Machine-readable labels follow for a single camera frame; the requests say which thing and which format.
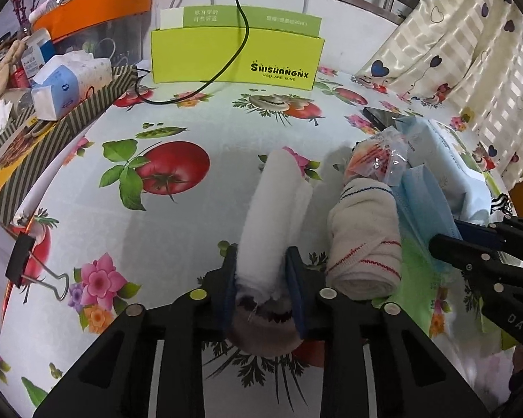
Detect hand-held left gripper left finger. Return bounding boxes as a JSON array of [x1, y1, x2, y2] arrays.
[[32, 244, 240, 418]]

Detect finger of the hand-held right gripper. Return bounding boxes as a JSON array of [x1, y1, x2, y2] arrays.
[[455, 214, 523, 253], [428, 233, 523, 280]]

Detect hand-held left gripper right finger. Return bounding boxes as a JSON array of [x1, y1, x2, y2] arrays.
[[285, 246, 491, 418]]

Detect blue face mask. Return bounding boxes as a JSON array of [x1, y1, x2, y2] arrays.
[[394, 164, 463, 255]]

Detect white towel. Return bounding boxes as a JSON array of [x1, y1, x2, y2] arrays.
[[234, 148, 313, 303]]

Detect beige striped towel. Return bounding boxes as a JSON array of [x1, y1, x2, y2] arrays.
[[326, 178, 403, 301]]

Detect clear plastic packet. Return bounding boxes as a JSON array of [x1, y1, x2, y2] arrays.
[[344, 126, 409, 183]]

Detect small black white striped sock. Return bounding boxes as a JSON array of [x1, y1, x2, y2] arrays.
[[489, 194, 514, 217]]

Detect green cloth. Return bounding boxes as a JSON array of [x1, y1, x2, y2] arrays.
[[396, 237, 484, 340]]

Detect white sock mauve toe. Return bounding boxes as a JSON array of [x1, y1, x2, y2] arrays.
[[224, 296, 303, 358]]

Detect wet wipes pack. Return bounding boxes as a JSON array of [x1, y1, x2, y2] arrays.
[[394, 117, 495, 225]]

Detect fruit print tablecloth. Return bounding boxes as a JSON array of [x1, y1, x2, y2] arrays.
[[0, 63, 523, 418]]

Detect black phone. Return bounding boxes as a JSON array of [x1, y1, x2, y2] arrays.
[[363, 107, 404, 131]]

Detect cream heart print curtain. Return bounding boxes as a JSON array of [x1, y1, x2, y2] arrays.
[[354, 0, 523, 188]]

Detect black binder clip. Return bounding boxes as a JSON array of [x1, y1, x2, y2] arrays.
[[4, 232, 70, 302]]

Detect striped cardboard box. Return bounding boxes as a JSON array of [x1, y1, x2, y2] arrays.
[[0, 64, 139, 225]]

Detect lime green cardboard box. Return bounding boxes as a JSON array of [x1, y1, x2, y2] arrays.
[[150, 5, 326, 92]]

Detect white blue tissue pack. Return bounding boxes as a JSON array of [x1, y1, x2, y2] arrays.
[[30, 51, 113, 120]]

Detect dark transparent storage box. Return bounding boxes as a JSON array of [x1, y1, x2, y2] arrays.
[[54, 22, 154, 72]]

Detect small blue white box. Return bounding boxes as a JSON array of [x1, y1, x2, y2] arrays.
[[21, 28, 55, 77]]

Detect orange plastic tray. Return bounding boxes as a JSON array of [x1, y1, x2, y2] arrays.
[[31, 0, 152, 41]]

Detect beige braided plush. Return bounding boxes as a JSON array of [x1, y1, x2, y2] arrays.
[[0, 39, 22, 105]]

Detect white tube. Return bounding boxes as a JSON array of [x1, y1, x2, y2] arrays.
[[28, 0, 70, 22]]

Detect purple decorative branches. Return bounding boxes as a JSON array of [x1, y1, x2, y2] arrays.
[[6, 0, 33, 38]]

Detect black cable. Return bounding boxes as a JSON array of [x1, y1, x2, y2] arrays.
[[135, 0, 250, 106]]

